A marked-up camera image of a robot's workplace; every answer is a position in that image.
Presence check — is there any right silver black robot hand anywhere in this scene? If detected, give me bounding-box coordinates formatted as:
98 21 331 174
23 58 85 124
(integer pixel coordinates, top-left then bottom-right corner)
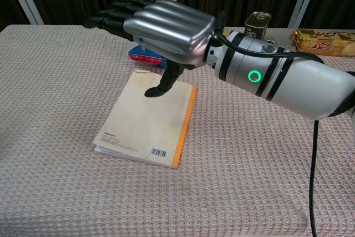
83 0 227 99

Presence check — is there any lined paper notebook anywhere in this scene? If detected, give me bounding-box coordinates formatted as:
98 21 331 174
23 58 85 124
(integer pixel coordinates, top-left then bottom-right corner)
93 69 198 170

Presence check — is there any blue snack bag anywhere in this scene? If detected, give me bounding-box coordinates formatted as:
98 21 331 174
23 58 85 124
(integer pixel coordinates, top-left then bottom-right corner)
128 44 168 69

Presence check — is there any olive green tin can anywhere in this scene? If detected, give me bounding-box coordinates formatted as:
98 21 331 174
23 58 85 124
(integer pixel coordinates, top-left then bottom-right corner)
244 12 272 41

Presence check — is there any gold biscuit pack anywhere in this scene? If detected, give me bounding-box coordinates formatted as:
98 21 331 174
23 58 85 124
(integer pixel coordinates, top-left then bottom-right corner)
290 28 355 58

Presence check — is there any beige waffle tablecloth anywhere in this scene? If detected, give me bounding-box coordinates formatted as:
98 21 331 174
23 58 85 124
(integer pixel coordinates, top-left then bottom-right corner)
0 24 355 237

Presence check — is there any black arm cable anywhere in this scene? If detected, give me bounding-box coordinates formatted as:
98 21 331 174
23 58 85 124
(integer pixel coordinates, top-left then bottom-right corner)
212 30 324 237

